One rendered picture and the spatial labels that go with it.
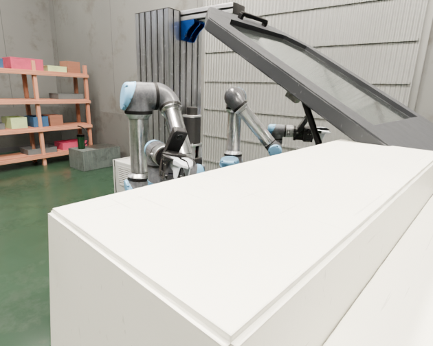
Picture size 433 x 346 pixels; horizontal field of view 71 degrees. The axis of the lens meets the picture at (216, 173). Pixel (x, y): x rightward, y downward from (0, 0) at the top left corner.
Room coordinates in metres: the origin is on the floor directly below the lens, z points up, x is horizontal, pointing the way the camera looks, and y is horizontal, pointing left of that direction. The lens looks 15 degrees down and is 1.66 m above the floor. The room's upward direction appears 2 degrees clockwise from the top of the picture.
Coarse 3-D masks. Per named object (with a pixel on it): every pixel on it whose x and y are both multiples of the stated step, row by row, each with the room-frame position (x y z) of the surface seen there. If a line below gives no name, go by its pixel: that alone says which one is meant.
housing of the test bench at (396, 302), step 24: (432, 216) 0.47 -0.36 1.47; (408, 240) 0.38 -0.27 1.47; (432, 240) 0.38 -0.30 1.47; (384, 264) 0.31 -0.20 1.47; (408, 264) 0.32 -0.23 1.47; (432, 264) 0.32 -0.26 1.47; (384, 288) 0.27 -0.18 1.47; (408, 288) 0.27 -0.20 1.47; (432, 288) 0.27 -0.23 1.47; (360, 312) 0.23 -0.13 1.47; (384, 312) 0.23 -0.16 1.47; (408, 312) 0.23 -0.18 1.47; (432, 312) 0.23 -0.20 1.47; (336, 336) 0.20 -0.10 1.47; (360, 336) 0.20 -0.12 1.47; (384, 336) 0.20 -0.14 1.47; (408, 336) 0.20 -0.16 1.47; (432, 336) 0.21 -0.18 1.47
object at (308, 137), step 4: (304, 128) 1.80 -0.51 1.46; (308, 128) 1.79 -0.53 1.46; (296, 132) 1.85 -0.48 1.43; (300, 132) 1.82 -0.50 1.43; (304, 132) 1.80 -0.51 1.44; (308, 132) 1.80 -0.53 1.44; (296, 136) 1.82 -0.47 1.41; (300, 136) 1.82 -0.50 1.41; (304, 136) 1.80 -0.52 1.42; (308, 136) 1.80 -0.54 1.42; (312, 136) 1.79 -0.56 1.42; (304, 140) 1.80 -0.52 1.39; (308, 140) 1.81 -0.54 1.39; (312, 140) 1.79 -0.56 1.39
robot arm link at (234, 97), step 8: (232, 88) 1.80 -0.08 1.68; (224, 96) 1.82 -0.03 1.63; (232, 96) 1.76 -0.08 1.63; (240, 96) 1.76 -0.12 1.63; (232, 104) 1.75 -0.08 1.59; (240, 104) 1.73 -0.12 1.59; (240, 112) 1.74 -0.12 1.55; (248, 112) 1.74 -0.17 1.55; (248, 120) 1.73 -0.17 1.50; (256, 120) 1.73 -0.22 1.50; (256, 128) 1.72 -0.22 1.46; (264, 128) 1.73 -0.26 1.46; (256, 136) 1.74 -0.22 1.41; (264, 136) 1.71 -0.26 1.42; (272, 136) 1.75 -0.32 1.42; (264, 144) 1.72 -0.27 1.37; (272, 144) 1.71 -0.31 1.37; (272, 152) 1.68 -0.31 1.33; (280, 152) 1.68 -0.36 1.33
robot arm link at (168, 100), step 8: (160, 88) 1.32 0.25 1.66; (168, 88) 1.35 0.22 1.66; (160, 96) 1.31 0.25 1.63; (168, 96) 1.32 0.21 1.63; (176, 96) 1.35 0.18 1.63; (160, 104) 1.32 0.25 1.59; (168, 104) 1.30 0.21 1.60; (176, 104) 1.31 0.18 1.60; (168, 112) 1.29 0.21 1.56; (176, 112) 1.29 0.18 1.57; (168, 120) 1.27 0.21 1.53; (176, 120) 1.26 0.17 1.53; (168, 128) 1.26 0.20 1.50; (184, 144) 1.19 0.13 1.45; (184, 152) 1.17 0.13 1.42; (192, 168) 1.13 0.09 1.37; (200, 168) 1.14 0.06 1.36
